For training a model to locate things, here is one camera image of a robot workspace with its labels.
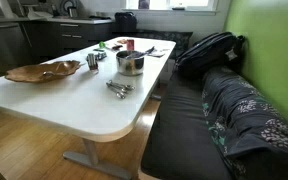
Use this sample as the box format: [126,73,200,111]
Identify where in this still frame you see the black backpack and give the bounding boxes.
[175,31,247,80]

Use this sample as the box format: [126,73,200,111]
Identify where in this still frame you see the grey dishwasher front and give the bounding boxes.
[0,21,32,80]

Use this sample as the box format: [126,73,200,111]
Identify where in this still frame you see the steel cooking pot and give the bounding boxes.
[115,49,146,77]

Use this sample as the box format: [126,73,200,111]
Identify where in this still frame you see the white dish cloth pile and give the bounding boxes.
[26,4,54,20]

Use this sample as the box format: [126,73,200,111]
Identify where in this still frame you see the flat paper cards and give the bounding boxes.
[148,49,167,58]

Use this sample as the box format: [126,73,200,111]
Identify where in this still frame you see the grey table leg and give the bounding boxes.
[63,138,133,180]

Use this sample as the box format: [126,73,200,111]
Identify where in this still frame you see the white framed window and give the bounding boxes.
[123,0,219,14]

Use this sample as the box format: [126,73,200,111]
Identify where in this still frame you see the small dark box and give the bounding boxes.
[93,49,108,61]

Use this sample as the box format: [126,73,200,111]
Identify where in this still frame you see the leaf-shaped wooden tray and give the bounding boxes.
[4,59,82,84]

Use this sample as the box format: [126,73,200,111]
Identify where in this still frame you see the dark jar on windowsill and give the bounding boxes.
[138,0,151,10]

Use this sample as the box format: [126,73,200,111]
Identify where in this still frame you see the black bag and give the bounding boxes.
[114,11,138,33]

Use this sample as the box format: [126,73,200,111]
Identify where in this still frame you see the dark kitchen cabinet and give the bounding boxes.
[21,18,116,58]

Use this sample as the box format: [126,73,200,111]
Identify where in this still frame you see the red can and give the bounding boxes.
[126,39,135,52]

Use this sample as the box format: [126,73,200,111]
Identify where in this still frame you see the dark bench seat cushion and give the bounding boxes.
[140,71,233,180]

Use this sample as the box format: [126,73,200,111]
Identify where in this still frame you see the dark utensil in pot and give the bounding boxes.
[124,45,156,60]

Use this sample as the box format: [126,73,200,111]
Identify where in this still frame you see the dark floral back cushion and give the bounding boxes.
[201,65,288,180]

